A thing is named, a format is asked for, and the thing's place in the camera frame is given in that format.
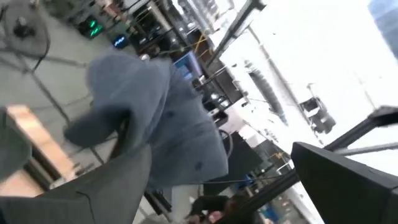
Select blue monitor screen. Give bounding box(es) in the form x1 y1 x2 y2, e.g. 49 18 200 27
173 51 203 82

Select black cabinet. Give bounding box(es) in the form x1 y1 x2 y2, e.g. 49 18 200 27
203 130 265 197

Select black device blue light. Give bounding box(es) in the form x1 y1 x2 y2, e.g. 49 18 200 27
111 33 130 50

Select dark blue denim cap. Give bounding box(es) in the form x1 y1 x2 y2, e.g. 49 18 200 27
63 51 229 189

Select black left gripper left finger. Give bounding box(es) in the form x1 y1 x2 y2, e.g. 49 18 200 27
0 144 153 224

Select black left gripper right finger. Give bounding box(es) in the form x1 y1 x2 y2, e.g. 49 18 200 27
290 141 398 224

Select black device green lights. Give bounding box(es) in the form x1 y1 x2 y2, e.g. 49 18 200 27
76 14 106 40

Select black floor fan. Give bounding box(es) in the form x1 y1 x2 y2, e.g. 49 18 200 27
0 0 52 74

